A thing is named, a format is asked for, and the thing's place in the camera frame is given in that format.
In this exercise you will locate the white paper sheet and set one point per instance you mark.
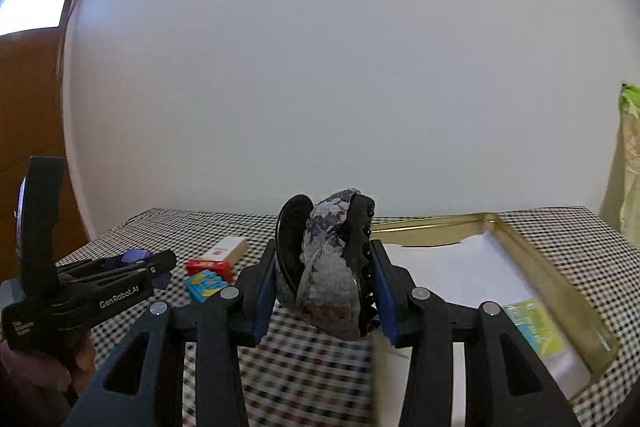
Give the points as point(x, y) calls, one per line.
point(460, 272)

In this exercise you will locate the door window pane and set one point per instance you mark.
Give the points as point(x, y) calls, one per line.
point(32, 7)

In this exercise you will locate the white small box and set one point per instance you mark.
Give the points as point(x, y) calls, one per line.
point(227, 249)

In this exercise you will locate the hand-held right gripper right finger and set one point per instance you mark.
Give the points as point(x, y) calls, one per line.
point(385, 302)

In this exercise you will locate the green printed packet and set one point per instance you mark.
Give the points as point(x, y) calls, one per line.
point(535, 329)

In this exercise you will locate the gold tin box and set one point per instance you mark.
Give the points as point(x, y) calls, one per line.
point(550, 277)

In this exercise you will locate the checkered tablecloth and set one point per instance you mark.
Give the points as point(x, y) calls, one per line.
point(310, 382)

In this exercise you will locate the wooden door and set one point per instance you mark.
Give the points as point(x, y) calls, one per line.
point(30, 107)

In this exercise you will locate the blue and yellow small box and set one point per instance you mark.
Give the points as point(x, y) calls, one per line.
point(202, 286)

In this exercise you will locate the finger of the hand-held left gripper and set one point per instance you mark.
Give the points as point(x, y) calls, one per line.
point(131, 257)
point(162, 263)

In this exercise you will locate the person's left hand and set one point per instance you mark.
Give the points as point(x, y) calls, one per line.
point(30, 369)

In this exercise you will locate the black pearl hair claw clip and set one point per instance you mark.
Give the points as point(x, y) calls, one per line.
point(327, 272)

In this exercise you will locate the green plastic bag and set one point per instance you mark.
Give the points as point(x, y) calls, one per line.
point(627, 167)

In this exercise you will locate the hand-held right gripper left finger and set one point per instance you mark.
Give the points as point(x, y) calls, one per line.
point(262, 302)

